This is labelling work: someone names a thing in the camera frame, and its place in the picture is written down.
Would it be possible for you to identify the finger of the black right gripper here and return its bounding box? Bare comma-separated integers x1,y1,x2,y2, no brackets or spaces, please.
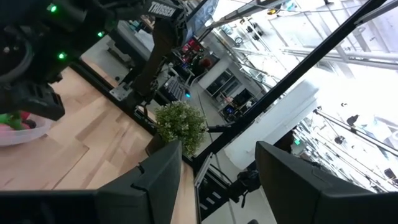
0,82,66,121

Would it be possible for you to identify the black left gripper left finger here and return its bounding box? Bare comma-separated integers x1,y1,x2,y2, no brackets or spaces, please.
95,139,183,224

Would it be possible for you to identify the green potted artificial plant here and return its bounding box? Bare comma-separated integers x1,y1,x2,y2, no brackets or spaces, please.
144,101,208,158

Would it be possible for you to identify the person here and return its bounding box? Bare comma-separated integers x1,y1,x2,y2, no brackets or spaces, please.
191,57,214,78

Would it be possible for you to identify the black aluminium table frame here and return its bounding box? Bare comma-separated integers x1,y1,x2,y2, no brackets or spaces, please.
70,0,386,175

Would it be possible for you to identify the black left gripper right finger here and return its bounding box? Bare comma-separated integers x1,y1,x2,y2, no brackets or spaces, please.
254,141,398,224

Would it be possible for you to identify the clear round plastic tupperware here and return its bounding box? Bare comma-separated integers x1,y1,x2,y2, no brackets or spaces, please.
0,111,53,147

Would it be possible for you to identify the rainbow backlit keyboard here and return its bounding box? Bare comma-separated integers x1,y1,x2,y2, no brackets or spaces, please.
163,76,188,102

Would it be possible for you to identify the grey desk with black pole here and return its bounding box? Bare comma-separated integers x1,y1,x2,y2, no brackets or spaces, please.
107,20,156,63

